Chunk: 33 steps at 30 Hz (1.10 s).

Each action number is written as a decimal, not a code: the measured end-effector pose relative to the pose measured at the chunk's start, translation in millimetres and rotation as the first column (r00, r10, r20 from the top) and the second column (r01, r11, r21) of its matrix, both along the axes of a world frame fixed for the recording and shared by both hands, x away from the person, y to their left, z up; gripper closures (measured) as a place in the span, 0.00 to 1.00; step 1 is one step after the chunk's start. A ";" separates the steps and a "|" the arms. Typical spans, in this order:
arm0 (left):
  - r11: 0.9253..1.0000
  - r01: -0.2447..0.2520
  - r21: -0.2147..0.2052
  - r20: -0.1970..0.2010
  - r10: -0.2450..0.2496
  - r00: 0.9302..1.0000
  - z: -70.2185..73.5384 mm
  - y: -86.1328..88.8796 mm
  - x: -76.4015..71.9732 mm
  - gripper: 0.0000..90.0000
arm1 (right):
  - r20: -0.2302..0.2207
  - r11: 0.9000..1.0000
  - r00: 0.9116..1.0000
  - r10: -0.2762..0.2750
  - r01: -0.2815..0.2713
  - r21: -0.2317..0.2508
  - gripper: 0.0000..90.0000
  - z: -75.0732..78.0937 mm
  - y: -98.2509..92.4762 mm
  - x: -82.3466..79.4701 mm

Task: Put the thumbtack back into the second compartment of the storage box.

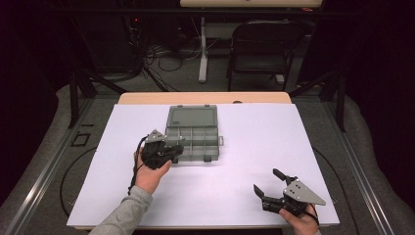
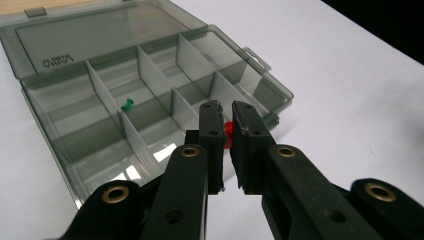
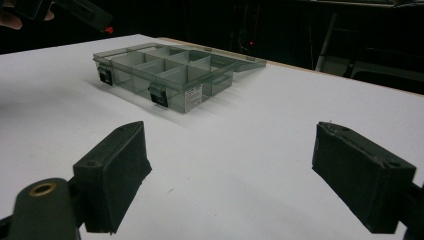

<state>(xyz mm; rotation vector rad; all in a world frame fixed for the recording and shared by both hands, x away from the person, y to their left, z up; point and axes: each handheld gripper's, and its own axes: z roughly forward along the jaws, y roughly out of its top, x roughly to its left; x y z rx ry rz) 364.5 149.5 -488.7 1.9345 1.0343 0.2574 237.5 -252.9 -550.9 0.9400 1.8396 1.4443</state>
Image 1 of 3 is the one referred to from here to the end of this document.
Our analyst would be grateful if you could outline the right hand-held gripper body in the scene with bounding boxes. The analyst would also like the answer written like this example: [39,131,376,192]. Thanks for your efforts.
[261,178,327,217]

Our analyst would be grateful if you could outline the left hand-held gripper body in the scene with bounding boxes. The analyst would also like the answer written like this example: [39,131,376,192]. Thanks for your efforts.
[140,128,174,170]

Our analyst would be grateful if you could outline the grey plastic compartment organizer box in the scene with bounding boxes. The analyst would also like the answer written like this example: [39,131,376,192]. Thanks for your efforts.
[161,104,225,164]

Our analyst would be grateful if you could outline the person's left hand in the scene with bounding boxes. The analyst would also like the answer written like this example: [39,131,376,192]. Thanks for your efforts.
[133,146,173,196]

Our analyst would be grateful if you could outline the person's right hand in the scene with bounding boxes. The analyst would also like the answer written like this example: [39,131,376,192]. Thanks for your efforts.
[278,204,321,235]

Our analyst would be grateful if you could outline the white board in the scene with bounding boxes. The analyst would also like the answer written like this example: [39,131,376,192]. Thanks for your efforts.
[67,103,341,228]

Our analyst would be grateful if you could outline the wooden table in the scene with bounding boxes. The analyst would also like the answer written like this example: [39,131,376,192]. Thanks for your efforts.
[116,91,293,106]

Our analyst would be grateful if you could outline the black metal stand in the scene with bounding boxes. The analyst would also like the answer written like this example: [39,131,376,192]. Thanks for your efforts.
[288,71,346,133]
[68,70,128,129]

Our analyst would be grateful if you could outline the white desk leg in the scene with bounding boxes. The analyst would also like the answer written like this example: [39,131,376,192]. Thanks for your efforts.
[198,17,209,84]

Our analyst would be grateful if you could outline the black folding chair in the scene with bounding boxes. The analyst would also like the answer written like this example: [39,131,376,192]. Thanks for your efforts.
[227,20,307,92]

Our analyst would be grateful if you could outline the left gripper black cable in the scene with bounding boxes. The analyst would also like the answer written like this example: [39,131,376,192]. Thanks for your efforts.
[127,135,150,196]

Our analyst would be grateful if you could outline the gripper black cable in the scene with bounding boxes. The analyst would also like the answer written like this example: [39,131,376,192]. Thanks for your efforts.
[303,203,320,227]
[127,135,150,196]

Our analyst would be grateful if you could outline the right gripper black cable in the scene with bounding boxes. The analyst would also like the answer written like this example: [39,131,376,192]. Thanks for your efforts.
[303,203,320,227]

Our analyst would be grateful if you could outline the black floor cable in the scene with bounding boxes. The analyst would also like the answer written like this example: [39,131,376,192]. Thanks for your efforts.
[59,146,98,218]
[312,148,360,235]

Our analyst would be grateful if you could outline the metal floor rail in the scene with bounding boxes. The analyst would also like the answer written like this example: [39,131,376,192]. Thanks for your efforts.
[3,97,96,235]
[321,101,396,235]

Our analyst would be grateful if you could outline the bundle of floor cables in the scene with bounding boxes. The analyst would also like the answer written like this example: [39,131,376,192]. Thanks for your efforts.
[143,40,201,73]

